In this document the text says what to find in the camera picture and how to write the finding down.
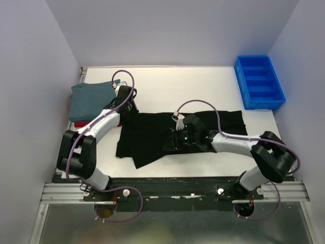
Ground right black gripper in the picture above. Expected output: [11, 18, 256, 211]
[163, 126, 199, 150]

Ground black floral print t-shirt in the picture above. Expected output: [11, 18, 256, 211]
[115, 111, 248, 169]

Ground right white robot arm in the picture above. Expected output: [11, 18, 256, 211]
[163, 113, 297, 199]

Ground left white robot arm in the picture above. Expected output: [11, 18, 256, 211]
[56, 85, 138, 201]

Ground folded teal t-shirt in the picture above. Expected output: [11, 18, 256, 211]
[69, 81, 116, 123]

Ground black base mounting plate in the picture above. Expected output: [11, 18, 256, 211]
[52, 176, 298, 213]

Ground folded red t-shirt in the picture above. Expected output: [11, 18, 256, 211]
[74, 121, 89, 128]

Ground blue plastic bin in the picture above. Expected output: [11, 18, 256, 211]
[234, 55, 286, 110]

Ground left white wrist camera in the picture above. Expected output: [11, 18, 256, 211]
[112, 81, 127, 90]

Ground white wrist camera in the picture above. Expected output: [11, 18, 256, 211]
[112, 81, 127, 90]
[172, 111, 185, 131]

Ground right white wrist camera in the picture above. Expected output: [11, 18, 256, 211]
[172, 111, 185, 131]

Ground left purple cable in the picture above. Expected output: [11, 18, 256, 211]
[65, 70, 144, 224]

